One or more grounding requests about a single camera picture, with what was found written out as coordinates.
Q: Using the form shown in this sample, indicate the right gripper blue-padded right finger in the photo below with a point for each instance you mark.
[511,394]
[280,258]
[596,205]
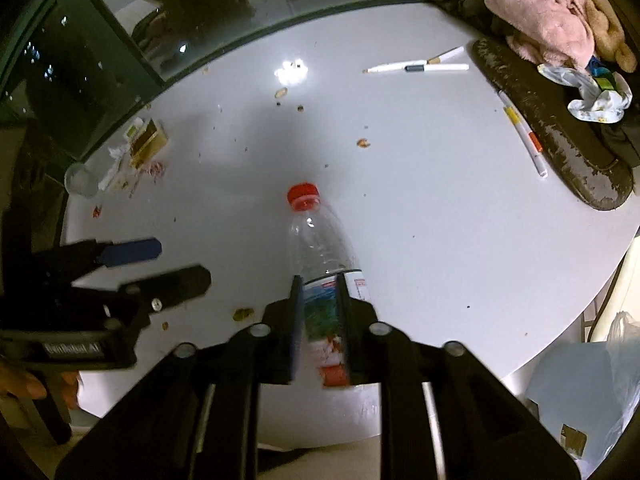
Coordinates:
[444,415]

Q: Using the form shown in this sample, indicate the small white green tube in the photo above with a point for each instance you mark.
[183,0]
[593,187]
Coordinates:
[133,129]

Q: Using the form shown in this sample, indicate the white pen with dark band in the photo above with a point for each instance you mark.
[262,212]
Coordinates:
[417,68]

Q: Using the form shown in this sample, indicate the white plastic trash bag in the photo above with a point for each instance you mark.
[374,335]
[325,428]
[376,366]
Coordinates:
[621,346]

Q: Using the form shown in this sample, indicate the white colourful crumpled wrapper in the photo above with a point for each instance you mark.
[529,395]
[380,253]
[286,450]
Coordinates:
[603,105]

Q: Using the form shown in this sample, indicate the pink towel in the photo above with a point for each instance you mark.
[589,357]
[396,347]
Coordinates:
[551,32]

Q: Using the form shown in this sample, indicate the clear plastic bag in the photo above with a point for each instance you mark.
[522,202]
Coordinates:
[80,181]

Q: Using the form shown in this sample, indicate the worn black wrist rest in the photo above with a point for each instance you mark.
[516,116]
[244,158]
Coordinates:
[573,148]

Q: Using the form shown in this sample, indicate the red white twine bundle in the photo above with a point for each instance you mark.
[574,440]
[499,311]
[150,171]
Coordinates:
[155,170]

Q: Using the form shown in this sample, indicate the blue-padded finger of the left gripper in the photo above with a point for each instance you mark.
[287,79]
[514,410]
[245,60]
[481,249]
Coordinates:
[135,302]
[82,258]

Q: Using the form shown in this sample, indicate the gold cardboard box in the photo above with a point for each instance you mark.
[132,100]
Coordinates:
[147,143]

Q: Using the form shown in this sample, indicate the clear plastic water bottle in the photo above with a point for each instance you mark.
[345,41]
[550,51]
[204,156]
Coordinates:
[319,251]

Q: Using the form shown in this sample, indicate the short white stick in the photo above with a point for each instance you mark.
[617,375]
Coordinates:
[446,56]

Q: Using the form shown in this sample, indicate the crumpled white paper scrap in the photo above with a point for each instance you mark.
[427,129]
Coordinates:
[118,155]

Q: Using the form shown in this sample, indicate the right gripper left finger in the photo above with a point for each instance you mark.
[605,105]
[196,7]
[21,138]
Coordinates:
[195,414]

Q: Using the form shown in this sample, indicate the tan plush fabric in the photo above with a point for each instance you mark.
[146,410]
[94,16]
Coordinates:
[609,36]

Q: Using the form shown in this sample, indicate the white yellow red marker pen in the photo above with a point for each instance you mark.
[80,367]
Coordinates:
[526,134]

